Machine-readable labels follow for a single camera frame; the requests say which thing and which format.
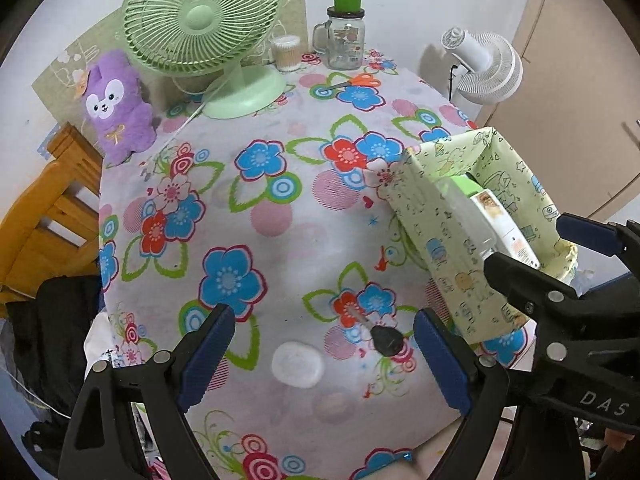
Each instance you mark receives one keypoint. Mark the olive printed wall cloth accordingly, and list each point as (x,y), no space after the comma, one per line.
(65,65)

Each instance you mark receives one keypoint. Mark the glass mug jar green lid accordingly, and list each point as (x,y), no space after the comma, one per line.
(345,40)

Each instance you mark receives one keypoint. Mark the purple plush toy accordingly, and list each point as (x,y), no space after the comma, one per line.
(117,120)

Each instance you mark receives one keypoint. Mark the person's right hand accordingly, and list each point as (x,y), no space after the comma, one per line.
(616,441)

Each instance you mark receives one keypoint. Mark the beige cabinet door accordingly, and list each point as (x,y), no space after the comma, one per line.
(575,70)

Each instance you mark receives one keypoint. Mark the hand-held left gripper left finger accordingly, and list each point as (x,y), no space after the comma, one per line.
(210,355)

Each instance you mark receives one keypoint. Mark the black-headed key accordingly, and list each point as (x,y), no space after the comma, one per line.
(386,341)

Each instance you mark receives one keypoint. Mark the white round cotton pad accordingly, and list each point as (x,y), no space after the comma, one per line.
(297,365)

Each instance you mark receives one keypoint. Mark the green round lid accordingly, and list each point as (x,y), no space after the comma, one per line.
(465,187)

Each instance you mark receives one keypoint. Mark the black cloth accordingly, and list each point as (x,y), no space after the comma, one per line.
(55,340)

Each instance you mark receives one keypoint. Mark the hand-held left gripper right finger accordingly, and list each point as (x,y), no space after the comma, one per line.
(440,360)

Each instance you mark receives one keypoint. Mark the wooden chair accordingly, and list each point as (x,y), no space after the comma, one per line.
(45,220)

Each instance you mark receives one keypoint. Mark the white rectangular case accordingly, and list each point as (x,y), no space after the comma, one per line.
(510,230)

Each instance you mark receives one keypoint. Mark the yellow-green printed fabric storage box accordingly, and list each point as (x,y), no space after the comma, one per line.
(440,270)

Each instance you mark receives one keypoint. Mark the green desk fan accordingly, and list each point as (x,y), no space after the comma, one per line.
(200,17)

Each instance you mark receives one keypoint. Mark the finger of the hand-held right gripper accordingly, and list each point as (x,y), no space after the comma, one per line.
(515,280)
(585,230)

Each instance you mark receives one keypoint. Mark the cotton swab container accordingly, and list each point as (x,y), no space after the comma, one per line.
(286,55)

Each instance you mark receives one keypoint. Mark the floral tablecloth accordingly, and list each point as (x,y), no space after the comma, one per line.
(300,220)

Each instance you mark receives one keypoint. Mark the white fan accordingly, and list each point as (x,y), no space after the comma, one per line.
(492,70)

